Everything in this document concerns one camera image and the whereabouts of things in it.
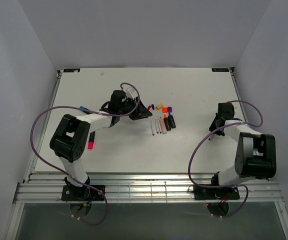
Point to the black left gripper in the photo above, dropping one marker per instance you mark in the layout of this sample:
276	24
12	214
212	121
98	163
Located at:
141	113

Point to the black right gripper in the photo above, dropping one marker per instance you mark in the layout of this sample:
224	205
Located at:
212	127

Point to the pale orange highlighter cap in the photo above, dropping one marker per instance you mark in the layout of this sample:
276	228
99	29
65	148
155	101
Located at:
159	106

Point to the red cap thin pen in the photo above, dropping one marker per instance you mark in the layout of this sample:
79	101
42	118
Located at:
157	126

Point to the blue cap thin pen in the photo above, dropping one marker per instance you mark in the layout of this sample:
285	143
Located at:
152	129

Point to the orange black highlighter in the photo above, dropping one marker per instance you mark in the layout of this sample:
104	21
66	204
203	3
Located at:
167	123

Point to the purple highlighter cap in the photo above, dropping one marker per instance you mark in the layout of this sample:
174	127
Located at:
169	109

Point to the purple black highlighter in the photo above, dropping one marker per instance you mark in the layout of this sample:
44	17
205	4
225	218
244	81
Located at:
171	121

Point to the pale orange yellow highlighter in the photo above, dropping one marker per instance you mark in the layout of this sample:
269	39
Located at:
162	126

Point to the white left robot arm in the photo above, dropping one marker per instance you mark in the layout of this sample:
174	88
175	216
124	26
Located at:
72	134

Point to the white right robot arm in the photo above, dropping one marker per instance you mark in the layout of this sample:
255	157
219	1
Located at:
255	156

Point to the pink black highlighter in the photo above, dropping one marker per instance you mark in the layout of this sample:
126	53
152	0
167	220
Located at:
91	140

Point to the blue black highlighter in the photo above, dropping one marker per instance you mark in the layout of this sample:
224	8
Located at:
84	110

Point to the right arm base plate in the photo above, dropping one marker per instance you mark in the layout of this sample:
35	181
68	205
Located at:
227	193

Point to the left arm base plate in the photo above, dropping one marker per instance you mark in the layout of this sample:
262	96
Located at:
74	193

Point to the aluminium table frame rail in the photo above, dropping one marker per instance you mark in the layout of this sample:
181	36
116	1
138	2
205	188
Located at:
137	188

